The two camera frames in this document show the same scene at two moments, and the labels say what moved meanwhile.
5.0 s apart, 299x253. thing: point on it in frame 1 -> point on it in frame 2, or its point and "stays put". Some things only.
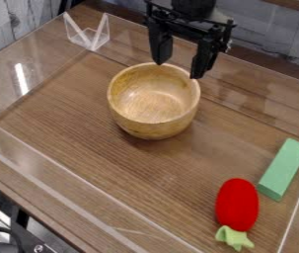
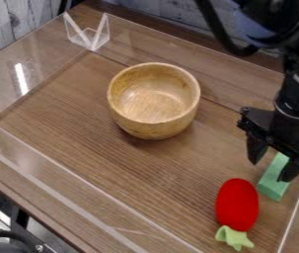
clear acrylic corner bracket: (89, 38) stays put
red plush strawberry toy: (239, 211) stays put
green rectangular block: (284, 167) stays put
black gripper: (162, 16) -> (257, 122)
